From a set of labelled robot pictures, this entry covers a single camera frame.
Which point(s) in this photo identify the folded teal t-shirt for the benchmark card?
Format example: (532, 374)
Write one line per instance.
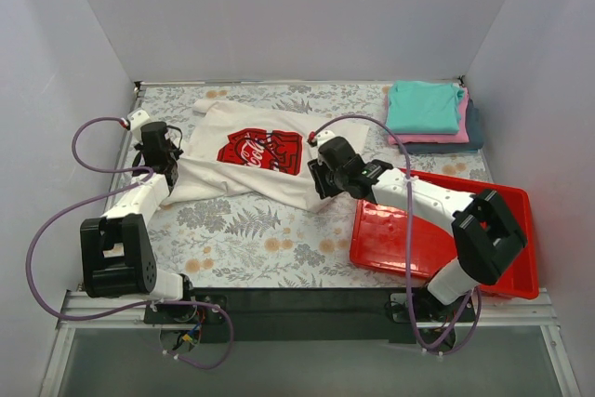
(416, 107)

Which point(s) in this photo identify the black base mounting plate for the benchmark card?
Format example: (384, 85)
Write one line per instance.
(308, 314)

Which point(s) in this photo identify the aluminium frame rail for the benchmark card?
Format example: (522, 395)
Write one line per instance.
(496, 312)

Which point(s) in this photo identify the floral patterned table mat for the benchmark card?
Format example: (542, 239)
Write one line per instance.
(248, 240)

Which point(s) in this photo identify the red plastic tray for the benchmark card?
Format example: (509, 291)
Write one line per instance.
(379, 236)

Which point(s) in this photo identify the folded dark blue t-shirt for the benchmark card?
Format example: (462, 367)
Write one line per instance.
(469, 140)

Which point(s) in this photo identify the folded pink t-shirt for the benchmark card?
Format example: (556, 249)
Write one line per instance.
(428, 113)

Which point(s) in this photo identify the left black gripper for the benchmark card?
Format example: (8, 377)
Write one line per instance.
(155, 161)

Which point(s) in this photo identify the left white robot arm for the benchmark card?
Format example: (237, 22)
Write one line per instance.
(117, 255)

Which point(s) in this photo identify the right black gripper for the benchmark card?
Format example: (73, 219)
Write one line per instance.
(319, 178)

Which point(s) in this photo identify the white coca-cola t-shirt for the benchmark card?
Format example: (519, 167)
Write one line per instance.
(236, 149)

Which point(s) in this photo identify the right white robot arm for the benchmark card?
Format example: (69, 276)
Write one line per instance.
(487, 236)

